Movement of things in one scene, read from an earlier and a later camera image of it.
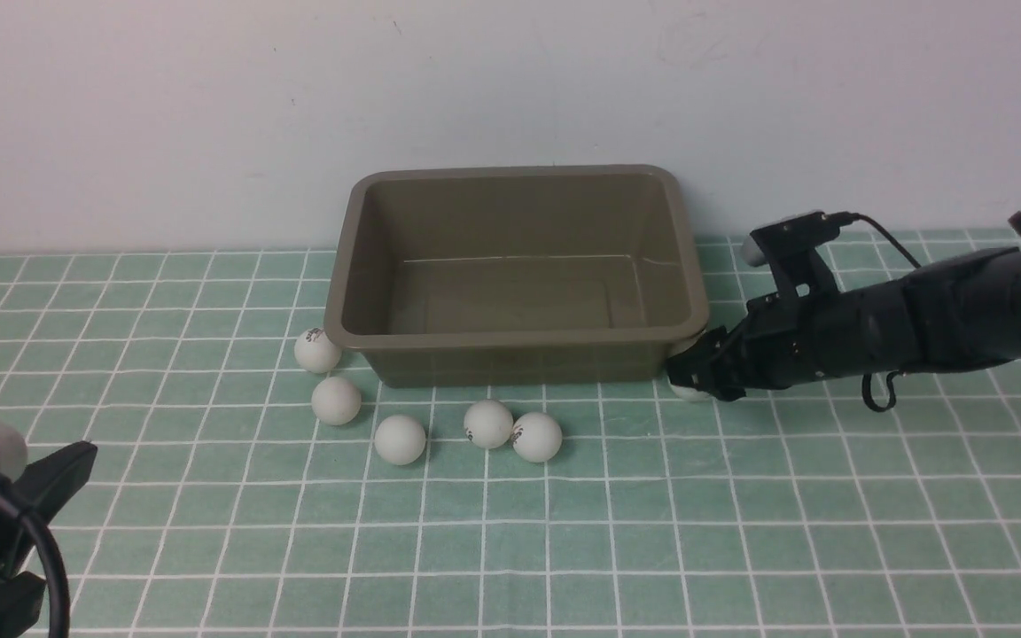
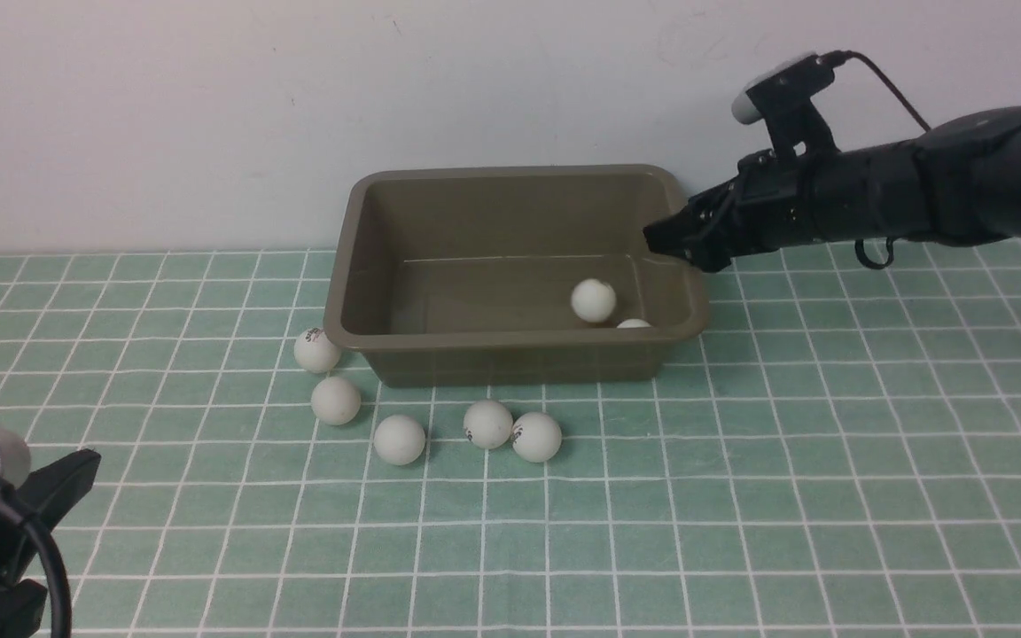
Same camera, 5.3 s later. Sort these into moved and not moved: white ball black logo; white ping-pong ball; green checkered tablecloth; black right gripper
Moved: black right gripper
Not moved: green checkered tablecloth; white ping-pong ball; white ball black logo
